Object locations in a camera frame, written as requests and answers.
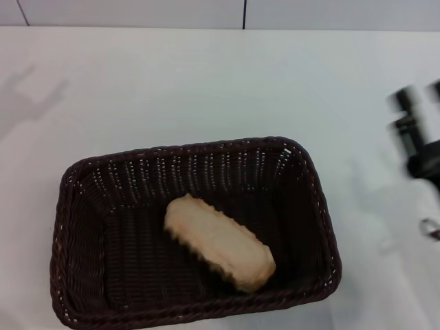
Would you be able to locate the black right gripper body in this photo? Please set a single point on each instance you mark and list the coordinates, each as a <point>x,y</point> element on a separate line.
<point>426,161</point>

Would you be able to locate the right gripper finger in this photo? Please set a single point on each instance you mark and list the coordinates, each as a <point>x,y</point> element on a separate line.
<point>407,127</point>
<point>434,91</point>

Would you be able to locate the orange striped bread roll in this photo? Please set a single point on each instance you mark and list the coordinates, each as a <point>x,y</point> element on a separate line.
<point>216,240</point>

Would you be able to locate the dark brown woven basket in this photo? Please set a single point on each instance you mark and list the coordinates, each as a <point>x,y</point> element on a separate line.
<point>137,258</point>

